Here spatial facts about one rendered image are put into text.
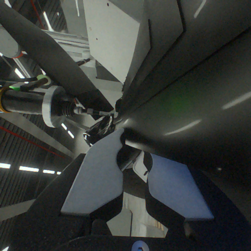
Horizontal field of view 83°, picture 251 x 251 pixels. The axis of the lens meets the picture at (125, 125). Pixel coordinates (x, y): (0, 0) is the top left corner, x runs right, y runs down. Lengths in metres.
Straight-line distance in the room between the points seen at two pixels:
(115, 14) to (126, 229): 7.41
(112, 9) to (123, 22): 0.05
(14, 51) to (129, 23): 0.79
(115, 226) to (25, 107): 7.30
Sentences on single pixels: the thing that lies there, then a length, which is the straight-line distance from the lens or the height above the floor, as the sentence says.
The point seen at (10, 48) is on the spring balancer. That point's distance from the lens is 1.13.
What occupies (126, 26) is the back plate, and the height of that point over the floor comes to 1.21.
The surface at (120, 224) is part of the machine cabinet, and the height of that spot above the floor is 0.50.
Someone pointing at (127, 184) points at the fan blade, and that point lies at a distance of 0.52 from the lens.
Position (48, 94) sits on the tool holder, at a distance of 0.24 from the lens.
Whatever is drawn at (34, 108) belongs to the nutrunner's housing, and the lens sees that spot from 0.27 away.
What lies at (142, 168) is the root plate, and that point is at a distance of 0.31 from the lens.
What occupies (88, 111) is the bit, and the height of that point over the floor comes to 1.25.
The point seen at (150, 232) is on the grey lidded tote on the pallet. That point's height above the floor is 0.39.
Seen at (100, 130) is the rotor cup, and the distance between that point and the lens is 0.28.
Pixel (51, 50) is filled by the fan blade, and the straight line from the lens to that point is 0.40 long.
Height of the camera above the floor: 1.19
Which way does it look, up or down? 3 degrees down
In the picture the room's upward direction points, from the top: 82 degrees counter-clockwise
